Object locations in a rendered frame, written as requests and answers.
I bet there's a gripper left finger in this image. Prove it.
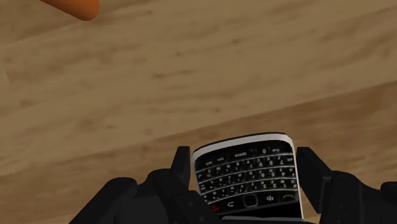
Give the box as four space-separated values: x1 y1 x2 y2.
69 146 221 224

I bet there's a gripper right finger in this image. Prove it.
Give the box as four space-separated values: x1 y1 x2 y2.
296 146 397 224

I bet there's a black keypad phone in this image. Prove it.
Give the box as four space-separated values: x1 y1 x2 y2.
191 132 304 220

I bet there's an orange carrot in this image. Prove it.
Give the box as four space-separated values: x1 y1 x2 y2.
39 0 101 22

